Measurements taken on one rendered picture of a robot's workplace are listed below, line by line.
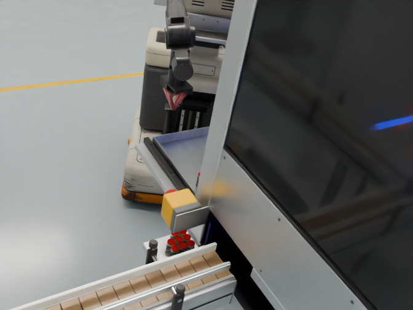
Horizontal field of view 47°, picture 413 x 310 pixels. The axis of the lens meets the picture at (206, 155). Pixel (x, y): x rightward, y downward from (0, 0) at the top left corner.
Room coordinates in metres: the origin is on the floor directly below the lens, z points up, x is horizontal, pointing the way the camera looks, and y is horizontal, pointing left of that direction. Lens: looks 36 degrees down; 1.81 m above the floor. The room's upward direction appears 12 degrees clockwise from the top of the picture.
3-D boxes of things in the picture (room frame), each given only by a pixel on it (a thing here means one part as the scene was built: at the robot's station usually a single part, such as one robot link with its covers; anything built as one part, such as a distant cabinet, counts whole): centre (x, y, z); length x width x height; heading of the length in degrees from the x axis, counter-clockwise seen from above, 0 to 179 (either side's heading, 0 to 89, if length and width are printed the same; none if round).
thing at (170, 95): (1.30, 0.14, 1.06); 0.07 x 0.07 x 0.09; 37
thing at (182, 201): (0.86, 0.04, 1.00); 0.08 x 0.07 x 0.07; 37
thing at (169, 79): (1.29, 0.13, 1.13); 0.10 x 0.07 x 0.07; 37
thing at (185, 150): (1.20, -0.02, 0.90); 0.34 x 0.26 x 0.04; 36
